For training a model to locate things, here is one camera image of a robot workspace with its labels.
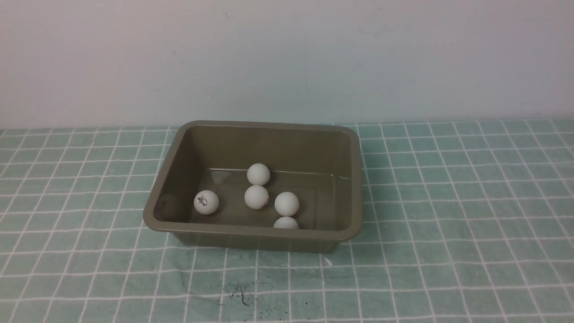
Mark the white ping-pong ball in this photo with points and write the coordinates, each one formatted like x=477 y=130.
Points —
x=286 y=223
x=258 y=174
x=206 y=202
x=256 y=197
x=286 y=204

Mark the green checkered tablecloth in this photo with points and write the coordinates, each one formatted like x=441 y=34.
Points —
x=464 y=222

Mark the white ping-pong ball front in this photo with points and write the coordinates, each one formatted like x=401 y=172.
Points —
x=286 y=223

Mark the olive green plastic bin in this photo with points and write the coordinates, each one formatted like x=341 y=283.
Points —
x=320 y=164

